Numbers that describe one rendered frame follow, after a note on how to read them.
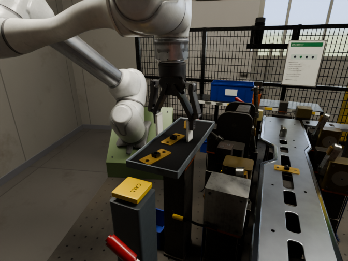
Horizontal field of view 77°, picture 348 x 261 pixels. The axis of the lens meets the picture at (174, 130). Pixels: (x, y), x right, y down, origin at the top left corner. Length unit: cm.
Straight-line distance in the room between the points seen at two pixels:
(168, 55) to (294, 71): 136
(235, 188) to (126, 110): 69
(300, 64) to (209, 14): 189
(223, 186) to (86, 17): 47
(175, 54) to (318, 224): 57
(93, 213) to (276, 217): 79
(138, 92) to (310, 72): 122
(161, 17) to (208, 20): 302
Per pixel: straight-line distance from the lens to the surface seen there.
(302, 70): 183
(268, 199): 73
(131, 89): 116
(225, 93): 167
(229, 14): 344
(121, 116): 108
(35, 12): 95
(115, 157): 131
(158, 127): 68
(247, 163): 73
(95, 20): 50
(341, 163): 95
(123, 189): 46
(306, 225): 69
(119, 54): 370
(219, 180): 57
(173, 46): 57
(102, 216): 111
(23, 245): 220
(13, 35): 80
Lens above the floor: 143
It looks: 22 degrees down
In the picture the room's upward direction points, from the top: straight up
